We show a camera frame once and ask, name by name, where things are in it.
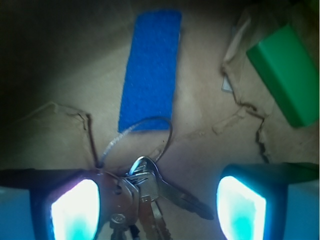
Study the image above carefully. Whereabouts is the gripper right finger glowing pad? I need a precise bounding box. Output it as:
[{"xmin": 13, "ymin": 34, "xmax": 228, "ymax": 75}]
[{"xmin": 216, "ymin": 162, "xmax": 320, "ymax": 240}]

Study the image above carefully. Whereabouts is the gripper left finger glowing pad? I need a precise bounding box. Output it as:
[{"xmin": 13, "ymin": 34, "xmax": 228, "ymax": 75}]
[{"xmin": 0, "ymin": 168, "xmax": 101, "ymax": 240}]

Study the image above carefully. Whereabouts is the silver keys bunch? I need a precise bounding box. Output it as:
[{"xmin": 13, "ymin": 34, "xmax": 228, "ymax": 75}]
[{"xmin": 99, "ymin": 116, "xmax": 215, "ymax": 240}]

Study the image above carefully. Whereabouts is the green plastic block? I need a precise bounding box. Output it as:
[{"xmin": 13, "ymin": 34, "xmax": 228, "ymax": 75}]
[{"xmin": 246, "ymin": 25, "xmax": 320, "ymax": 128}]

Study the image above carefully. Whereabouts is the brown paper bag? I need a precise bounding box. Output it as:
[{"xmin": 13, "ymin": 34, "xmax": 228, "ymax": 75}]
[{"xmin": 0, "ymin": 0, "xmax": 320, "ymax": 240}]

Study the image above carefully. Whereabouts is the blue sponge block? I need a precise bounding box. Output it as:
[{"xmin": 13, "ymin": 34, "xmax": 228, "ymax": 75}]
[{"xmin": 118, "ymin": 9, "xmax": 182, "ymax": 132}]

